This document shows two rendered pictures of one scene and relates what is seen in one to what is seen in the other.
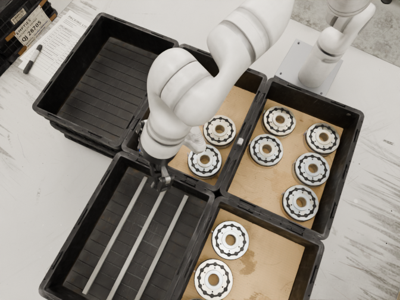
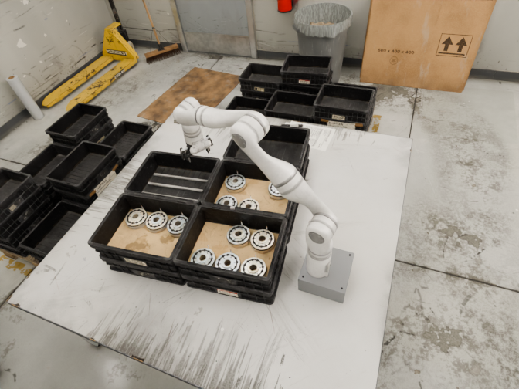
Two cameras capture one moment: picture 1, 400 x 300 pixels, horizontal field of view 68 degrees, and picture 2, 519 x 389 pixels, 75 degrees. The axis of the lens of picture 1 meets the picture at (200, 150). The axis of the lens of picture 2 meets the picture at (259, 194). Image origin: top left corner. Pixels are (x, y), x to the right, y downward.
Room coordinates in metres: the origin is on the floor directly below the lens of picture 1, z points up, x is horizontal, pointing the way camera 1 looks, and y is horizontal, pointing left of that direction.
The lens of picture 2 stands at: (0.38, -1.06, 2.06)
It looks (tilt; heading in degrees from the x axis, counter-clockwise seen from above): 48 degrees down; 87
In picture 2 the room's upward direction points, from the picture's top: 8 degrees counter-clockwise
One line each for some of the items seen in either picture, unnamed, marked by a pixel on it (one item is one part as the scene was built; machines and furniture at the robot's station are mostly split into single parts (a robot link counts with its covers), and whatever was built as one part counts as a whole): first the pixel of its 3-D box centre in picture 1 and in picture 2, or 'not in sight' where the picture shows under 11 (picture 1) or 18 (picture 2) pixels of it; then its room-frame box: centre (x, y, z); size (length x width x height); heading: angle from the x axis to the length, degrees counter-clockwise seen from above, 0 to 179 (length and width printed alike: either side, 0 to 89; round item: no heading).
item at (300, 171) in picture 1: (312, 168); (227, 263); (0.24, -0.33, 0.86); 0.10 x 0.10 x 0.01
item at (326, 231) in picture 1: (294, 152); (231, 240); (0.27, -0.27, 0.92); 0.40 x 0.30 x 0.02; 156
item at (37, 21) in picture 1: (34, 28); (340, 130); (1.14, 0.90, 0.41); 0.31 x 0.02 x 0.16; 150
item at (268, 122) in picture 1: (279, 120); (262, 239); (0.40, -0.25, 0.86); 0.10 x 0.10 x 0.01
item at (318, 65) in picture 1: (320, 61); (318, 257); (0.60, -0.40, 0.88); 0.09 x 0.09 x 0.17; 63
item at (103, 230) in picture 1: (136, 241); (176, 183); (0.03, 0.17, 0.87); 0.40 x 0.30 x 0.11; 156
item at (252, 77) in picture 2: not in sight; (265, 89); (0.71, 1.79, 0.31); 0.40 x 0.30 x 0.34; 150
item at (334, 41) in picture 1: (344, 26); (320, 235); (0.60, -0.40, 1.04); 0.09 x 0.09 x 0.17; 49
